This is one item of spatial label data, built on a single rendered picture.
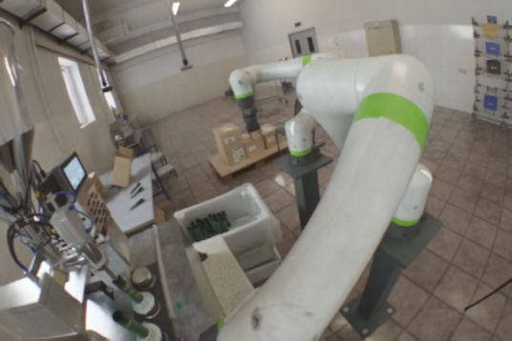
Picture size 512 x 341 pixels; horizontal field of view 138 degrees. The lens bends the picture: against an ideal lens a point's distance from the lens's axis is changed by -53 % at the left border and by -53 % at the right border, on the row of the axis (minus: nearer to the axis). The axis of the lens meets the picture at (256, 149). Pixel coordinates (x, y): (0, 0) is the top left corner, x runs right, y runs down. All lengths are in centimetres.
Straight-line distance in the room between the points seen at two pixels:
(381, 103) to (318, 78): 15
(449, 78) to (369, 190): 512
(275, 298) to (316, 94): 33
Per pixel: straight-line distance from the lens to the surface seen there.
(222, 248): 110
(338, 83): 38
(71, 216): 49
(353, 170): 24
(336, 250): 22
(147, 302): 65
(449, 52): 524
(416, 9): 546
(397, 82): 31
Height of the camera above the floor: 154
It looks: 24 degrees down
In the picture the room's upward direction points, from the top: 15 degrees counter-clockwise
